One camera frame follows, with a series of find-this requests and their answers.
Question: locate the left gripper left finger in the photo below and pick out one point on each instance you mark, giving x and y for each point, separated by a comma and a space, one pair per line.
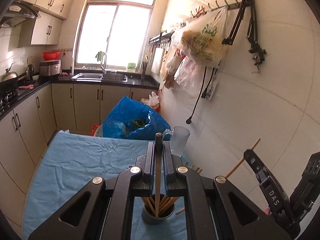
133, 182

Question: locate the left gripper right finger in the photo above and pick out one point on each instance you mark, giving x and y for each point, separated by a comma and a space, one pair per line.
184, 182

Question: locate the steel kitchen sink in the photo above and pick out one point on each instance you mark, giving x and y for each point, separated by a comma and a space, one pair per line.
106, 75

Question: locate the lower kitchen cabinets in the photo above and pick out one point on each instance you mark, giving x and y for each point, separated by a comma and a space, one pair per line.
29, 124

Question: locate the kitchen cabinets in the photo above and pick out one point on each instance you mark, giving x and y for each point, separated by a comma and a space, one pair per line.
29, 124
45, 30

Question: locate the kitchen window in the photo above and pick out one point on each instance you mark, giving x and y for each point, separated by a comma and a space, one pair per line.
112, 34

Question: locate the upper kitchen cabinets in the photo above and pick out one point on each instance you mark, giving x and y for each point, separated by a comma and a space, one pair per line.
45, 30

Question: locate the dark cylindrical utensil holder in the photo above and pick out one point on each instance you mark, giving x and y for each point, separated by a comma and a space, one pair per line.
150, 219

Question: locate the clear glass pitcher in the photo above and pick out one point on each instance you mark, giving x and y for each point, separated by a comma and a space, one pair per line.
179, 136

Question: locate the blue plastic bag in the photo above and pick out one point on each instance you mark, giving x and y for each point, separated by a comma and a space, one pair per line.
133, 120

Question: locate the blue terry towel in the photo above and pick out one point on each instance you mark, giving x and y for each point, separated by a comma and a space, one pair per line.
71, 162

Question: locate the hanging plastic bags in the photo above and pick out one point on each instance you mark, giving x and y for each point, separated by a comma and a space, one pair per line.
193, 48

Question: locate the rice cooker with red lid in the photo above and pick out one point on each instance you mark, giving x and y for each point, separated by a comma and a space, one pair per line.
51, 65

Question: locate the steel kettle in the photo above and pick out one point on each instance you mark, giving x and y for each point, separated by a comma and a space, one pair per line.
29, 72

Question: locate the black wok on stove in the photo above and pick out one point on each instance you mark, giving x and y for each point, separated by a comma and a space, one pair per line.
9, 80

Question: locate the range hood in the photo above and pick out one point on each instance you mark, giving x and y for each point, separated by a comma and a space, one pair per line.
18, 12

